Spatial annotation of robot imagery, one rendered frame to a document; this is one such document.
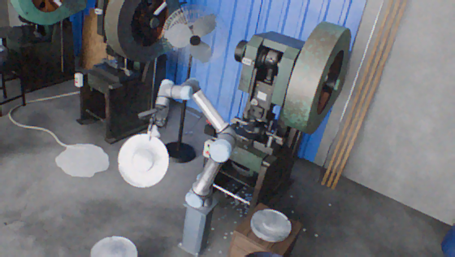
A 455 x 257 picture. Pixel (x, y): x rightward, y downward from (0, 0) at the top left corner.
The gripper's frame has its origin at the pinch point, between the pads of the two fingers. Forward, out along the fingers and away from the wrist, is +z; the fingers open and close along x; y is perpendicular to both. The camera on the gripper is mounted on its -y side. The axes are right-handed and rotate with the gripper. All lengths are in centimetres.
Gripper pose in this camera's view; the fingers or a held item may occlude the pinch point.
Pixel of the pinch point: (148, 139)
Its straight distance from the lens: 189.7
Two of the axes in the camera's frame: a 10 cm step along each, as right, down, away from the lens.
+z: -2.1, 9.3, -2.9
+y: 9.8, 2.1, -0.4
